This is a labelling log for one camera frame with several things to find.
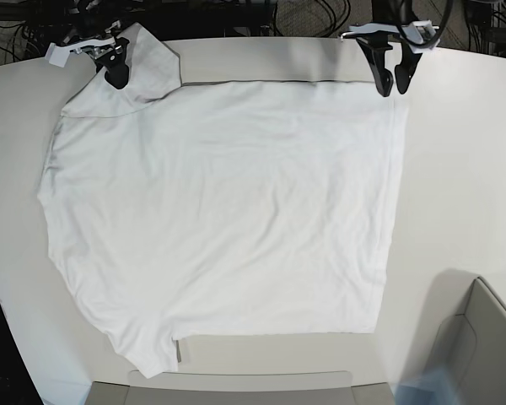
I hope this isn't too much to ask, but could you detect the grey tray front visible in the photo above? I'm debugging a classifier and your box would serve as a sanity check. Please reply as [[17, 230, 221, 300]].
[[85, 371, 396, 404]]

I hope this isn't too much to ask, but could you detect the blue blurred object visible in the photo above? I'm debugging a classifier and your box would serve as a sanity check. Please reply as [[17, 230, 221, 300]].
[[393, 367, 460, 405]]

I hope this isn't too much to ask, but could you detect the white T-shirt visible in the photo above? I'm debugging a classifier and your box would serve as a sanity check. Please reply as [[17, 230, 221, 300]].
[[38, 24, 408, 378]]

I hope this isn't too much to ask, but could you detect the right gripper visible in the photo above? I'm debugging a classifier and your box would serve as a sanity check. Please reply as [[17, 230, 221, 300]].
[[46, 35, 130, 89]]

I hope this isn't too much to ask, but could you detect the grey box right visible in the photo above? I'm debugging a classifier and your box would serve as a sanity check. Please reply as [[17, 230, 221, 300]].
[[425, 278, 506, 404]]

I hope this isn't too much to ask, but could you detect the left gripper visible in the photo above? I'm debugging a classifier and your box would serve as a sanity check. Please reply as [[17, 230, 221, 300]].
[[340, 20, 439, 97]]

